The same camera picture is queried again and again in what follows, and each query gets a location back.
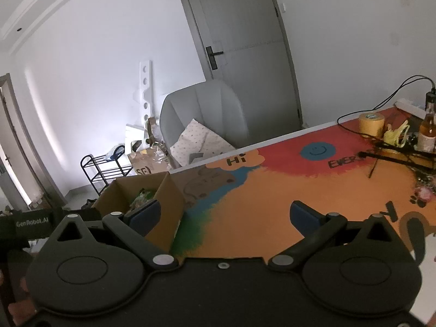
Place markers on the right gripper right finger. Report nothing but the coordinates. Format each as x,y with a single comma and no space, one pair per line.
305,219

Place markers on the grey door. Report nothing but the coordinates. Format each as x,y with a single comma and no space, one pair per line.
256,62

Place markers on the black door handle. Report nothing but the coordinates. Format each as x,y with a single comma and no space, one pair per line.
212,57

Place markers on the white perforated board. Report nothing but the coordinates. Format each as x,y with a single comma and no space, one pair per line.
142,105

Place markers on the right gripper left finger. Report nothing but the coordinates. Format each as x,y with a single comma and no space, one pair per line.
144,219

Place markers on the amber glass bottle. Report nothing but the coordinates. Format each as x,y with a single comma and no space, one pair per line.
426,135

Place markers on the grey armchair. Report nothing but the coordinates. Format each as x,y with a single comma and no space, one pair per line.
213,104

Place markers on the brown paper SF bag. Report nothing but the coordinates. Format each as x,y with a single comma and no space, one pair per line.
152,160

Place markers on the dotted white cushion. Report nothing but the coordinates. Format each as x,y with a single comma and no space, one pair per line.
198,142

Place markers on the yellow plastic bag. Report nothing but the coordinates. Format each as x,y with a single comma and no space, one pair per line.
396,137

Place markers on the yellow tape roll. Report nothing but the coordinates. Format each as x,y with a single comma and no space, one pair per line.
371,124

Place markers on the cardboard box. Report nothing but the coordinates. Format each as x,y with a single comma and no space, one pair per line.
122,191

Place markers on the pink keychain with keys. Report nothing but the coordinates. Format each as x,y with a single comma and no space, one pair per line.
425,186

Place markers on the grey open doorway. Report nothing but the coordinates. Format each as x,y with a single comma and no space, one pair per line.
25,181

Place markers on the person left hand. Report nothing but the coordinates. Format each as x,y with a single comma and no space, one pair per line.
20,306

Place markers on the green white bread packet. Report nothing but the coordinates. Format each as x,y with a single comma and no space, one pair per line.
141,199

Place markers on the black shoe rack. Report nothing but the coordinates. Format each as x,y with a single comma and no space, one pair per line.
102,170

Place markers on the black charger plug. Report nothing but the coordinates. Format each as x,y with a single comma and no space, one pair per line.
430,98

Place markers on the black wire rack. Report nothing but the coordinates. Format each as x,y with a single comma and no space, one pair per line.
420,161

